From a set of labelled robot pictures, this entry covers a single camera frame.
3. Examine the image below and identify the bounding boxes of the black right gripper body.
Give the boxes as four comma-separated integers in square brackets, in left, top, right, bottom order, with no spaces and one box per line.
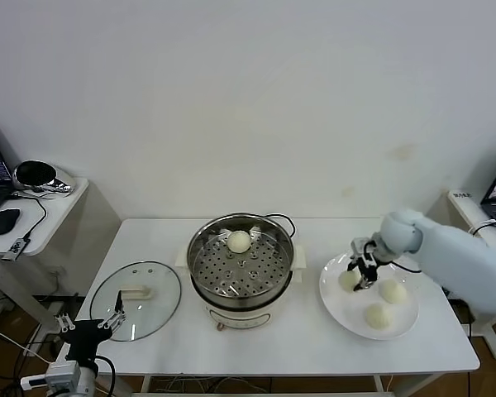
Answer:
[365,234,393,270]

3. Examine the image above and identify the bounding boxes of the stainless steel steamer pot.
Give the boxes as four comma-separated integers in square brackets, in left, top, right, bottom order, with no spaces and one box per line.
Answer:
[175,244,307,332]

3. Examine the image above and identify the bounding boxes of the stainless steel steamer basket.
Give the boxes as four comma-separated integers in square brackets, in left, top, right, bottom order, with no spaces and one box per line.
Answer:
[188,213,297,311]

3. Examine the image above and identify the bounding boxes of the white steamed baozi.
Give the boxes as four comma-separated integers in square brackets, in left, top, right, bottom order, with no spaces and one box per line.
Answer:
[379,280,408,304]
[338,270,363,294]
[226,230,251,254]
[364,304,393,331]

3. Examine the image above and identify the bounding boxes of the white round plate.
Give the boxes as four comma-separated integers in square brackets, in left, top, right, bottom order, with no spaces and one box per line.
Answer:
[318,251,421,341]

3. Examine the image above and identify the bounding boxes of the black usb hub cable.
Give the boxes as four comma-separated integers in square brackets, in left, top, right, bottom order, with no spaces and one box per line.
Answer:
[7,193,48,243]

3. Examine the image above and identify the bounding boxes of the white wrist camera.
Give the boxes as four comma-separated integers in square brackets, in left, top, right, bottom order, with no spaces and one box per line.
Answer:
[350,237,371,260]
[20,361,82,390]

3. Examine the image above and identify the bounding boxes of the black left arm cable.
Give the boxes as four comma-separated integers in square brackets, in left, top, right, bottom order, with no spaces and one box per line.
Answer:
[93,356,117,397]

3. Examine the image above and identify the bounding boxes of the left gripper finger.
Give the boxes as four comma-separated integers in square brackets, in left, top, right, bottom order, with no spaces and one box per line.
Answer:
[97,288,128,331]
[55,291,79,333]

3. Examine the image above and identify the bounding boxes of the glass pot lid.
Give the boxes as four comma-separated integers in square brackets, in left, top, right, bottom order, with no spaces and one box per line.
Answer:
[89,260,183,343]

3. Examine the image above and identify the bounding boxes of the white side table with label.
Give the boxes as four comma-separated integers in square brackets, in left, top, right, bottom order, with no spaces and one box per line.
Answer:
[411,190,496,361]

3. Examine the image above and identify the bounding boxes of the white side table with mouse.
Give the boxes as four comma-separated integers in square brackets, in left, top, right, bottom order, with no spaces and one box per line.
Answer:
[0,176,124,344]

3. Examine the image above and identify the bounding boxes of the white floor cable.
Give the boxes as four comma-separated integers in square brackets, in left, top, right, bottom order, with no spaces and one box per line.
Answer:
[0,322,58,367]

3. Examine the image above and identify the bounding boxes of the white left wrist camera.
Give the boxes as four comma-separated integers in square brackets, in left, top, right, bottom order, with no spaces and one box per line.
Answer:
[20,361,82,390]

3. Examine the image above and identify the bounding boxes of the black computer mouse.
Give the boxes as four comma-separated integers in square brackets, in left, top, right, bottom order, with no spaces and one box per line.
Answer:
[0,208,21,236]

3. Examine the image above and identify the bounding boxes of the black cooker power cord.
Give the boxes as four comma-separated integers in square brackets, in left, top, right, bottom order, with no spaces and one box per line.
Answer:
[264,213,297,239]

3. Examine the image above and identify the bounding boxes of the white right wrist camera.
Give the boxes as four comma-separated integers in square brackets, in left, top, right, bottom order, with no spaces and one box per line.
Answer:
[350,237,371,260]

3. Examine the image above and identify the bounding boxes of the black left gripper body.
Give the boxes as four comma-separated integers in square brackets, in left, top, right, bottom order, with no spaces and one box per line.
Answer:
[60,318,112,364]

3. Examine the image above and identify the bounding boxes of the grey usb hub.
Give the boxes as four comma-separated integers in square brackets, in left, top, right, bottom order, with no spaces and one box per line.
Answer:
[1,238,29,261]

